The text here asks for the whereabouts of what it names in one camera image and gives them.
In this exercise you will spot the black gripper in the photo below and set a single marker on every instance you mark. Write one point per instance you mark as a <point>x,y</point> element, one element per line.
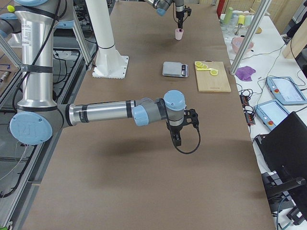
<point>178,15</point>
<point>174,130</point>

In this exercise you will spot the pink plastic cup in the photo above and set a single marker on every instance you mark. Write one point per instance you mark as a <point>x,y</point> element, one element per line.
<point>179,33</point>

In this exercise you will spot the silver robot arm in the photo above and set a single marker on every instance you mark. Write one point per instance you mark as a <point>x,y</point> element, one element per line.
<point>161,6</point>
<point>39,117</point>

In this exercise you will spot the grey kitchen scale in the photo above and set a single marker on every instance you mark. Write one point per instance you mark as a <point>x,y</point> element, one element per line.
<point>175,69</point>

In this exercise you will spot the green cup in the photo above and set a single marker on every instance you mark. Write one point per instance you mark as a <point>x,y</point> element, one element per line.
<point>228,15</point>

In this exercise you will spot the yellow lemon slice rear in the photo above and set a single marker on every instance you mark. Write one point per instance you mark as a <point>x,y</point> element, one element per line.
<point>200,65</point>

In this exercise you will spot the yellow lemon slice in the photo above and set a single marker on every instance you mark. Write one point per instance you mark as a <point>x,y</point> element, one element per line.
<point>214,72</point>
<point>200,65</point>

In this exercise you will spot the yellow peeler tool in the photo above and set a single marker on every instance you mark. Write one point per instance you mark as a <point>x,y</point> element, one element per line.
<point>209,69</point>

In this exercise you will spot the pink bowl with ice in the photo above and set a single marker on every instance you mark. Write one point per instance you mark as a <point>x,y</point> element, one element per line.
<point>237,42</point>

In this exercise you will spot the yellow lemon slice front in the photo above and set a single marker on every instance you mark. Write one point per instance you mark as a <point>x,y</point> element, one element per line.
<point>214,72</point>

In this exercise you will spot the wooden cutting board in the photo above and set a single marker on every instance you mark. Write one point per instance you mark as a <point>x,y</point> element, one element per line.
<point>209,83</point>

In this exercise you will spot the purple cloth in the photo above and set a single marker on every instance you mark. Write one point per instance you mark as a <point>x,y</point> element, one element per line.
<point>244,73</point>

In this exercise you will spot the blue teach pendant near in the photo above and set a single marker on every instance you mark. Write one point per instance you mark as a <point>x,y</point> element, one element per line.
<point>272,113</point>

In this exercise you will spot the blue teach pendant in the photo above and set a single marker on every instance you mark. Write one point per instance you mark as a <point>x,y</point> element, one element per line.
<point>286,91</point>
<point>272,113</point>

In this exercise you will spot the black monitor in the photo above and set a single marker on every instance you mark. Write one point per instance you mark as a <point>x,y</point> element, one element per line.
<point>285,151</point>

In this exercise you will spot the blue teach pendant far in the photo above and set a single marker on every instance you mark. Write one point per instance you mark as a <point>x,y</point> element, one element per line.
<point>286,91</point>

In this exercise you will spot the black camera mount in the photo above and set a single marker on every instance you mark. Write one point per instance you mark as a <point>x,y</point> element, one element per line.
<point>191,118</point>
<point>187,11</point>

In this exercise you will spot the aluminium frame post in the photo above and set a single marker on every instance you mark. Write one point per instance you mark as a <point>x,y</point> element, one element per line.
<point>263,7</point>

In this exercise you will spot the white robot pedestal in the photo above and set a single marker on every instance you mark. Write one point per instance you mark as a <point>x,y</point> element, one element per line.
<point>109,62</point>

